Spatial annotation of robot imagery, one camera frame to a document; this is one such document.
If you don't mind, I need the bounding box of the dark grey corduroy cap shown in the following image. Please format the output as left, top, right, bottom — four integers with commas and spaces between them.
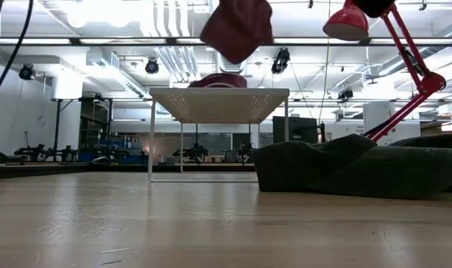
252, 133, 452, 200

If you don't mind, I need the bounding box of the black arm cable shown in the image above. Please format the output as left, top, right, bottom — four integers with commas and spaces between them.
0, 0, 35, 98

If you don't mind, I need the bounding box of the black monitor on stand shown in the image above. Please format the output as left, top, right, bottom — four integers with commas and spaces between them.
272, 115, 326, 144

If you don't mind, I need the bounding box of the white box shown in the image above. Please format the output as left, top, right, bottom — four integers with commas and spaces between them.
147, 87, 290, 184

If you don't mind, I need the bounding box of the black support post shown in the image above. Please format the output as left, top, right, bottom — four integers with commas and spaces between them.
52, 98, 63, 162

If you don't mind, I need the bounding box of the black ceiling spotlight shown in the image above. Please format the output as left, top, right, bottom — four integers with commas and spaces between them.
270, 47, 291, 75
144, 57, 160, 75
337, 86, 355, 102
18, 63, 37, 82

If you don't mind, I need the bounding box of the white room cabinet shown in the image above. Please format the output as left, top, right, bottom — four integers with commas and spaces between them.
362, 101, 421, 145

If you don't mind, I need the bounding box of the maroon corduroy cap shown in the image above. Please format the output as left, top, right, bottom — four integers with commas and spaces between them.
188, 72, 248, 89
199, 0, 274, 65

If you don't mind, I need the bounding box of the red desk lamp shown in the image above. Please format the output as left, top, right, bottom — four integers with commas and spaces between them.
322, 0, 448, 144

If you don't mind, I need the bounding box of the black background robot rig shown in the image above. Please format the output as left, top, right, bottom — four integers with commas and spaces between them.
13, 143, 80, 164
225, 142, 255, 164
172, 142, 210, 164

